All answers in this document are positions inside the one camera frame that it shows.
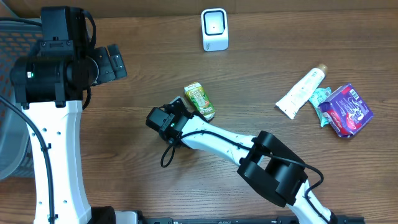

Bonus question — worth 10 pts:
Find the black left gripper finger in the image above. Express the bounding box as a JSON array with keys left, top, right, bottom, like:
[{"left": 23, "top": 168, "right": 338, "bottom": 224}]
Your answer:
[
  {"left": 108, "top": 44, "right": 123, "bottom": 62},
  {"left": 114, "top": 60, "right": 127, "bottom": 80}
]

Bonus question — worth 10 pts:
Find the brown cardboard back panel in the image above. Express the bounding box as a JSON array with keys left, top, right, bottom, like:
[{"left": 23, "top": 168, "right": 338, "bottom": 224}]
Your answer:
[{"left": 1, "top": 0, "right": 397, "bottom": 18}]

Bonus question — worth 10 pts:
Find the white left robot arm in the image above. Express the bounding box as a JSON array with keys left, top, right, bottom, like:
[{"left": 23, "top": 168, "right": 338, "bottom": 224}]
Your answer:
[{"left": 10, "top": 6, "right": 127, "bottom": 223}]

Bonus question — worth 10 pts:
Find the white tube gold cap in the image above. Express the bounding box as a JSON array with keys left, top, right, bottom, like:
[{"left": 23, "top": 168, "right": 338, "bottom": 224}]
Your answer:
[{"left": 275, "top": 63, "right": 328, "bottom": 119}]

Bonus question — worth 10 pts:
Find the grey plastic mesh basket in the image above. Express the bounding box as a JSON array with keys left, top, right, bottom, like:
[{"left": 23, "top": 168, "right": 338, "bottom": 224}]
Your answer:
[{"left": 1, "top": 21, "right": 42, "bottom": 180}]

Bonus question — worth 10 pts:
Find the teal packet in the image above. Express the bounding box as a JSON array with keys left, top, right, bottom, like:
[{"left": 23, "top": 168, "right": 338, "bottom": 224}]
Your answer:
[{"left": 309, "top": 87, "right": 332, "bottom": 128}]

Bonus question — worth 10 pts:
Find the purple snack packet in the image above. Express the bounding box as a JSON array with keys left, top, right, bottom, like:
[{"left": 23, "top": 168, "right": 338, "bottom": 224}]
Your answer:
[{"left": 318, "top": 83, "right": 374, "bottom": 138}]

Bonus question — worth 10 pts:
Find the green snack pouch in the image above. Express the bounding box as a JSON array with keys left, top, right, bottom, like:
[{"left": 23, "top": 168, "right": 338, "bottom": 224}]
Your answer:
[{"left": 184, "top": 82, "right": 215, "bottom": 121}]

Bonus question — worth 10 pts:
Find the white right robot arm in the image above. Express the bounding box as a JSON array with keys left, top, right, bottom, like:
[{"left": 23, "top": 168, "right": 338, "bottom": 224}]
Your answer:
[{"left": 146, "top": 97, "right": 338, "bottom": 223}]

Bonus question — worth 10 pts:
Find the black front rail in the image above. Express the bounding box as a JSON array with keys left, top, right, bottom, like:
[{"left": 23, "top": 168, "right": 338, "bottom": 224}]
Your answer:
[{"left": 136, "top": 214, "right": 366, "bottom": 224}]

